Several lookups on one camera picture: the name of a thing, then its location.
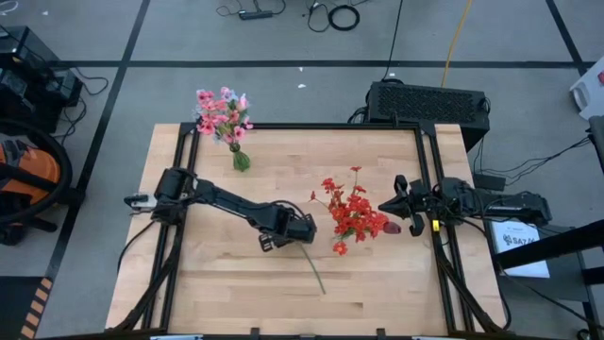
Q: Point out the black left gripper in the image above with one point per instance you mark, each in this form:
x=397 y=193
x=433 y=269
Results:
x=297 y=230

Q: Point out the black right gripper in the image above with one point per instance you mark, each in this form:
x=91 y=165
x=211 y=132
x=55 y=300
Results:
x=429 y=200

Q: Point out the dark red tulip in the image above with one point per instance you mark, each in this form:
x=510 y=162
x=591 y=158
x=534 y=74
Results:
x=391 y=228
x=313 y=269

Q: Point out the dense red flower bunch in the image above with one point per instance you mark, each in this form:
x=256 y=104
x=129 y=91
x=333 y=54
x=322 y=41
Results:
x=361 y=222

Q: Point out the sparse red flower bunch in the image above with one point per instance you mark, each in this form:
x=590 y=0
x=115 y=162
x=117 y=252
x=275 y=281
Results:
x=329 y=184

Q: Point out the pink veined flower bunch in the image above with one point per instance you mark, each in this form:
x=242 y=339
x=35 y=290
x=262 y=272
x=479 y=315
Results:
x=207 y=127

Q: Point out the light pink tulip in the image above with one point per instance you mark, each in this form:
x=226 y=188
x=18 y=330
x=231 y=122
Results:
x=243 y=103

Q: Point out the pale blue flower bunch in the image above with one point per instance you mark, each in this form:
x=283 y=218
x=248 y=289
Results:
x=232 y=96

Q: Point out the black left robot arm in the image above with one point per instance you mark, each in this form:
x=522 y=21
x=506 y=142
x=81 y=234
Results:
x=226 y=203

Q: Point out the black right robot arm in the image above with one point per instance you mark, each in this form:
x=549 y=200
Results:
x=495 y=205

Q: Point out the green glass vase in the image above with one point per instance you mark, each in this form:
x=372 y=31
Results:
x=241 y=163

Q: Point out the black power adapter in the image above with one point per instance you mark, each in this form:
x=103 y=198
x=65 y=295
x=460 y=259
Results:
x=490 y=181

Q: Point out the black computer case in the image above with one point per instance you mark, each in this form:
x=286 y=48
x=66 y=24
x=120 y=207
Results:
x=424 y=106

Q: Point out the white printed paper sheet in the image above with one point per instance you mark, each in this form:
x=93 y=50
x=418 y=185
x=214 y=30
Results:
x=519 y=245

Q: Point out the black metal stand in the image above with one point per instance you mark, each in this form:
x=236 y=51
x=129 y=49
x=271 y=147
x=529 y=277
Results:
x=542 y=248

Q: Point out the white box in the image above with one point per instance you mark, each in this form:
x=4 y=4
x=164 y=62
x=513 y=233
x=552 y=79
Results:
x=590 y=94

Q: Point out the black power strip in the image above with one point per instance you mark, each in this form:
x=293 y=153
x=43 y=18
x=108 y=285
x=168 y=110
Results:
x=255 y=15

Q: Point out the orange black vacuum cleaner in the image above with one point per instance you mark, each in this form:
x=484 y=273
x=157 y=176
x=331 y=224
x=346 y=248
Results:
x=38 y=165

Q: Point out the black mat hazard striped edge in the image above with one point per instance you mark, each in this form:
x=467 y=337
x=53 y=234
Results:
x=14 y=307

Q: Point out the black equipment case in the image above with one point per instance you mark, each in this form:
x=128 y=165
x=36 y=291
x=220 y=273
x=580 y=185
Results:
x=28 y=99
x=23 y=47

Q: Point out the black metal table frame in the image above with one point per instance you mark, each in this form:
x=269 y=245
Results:
x=307 y=126

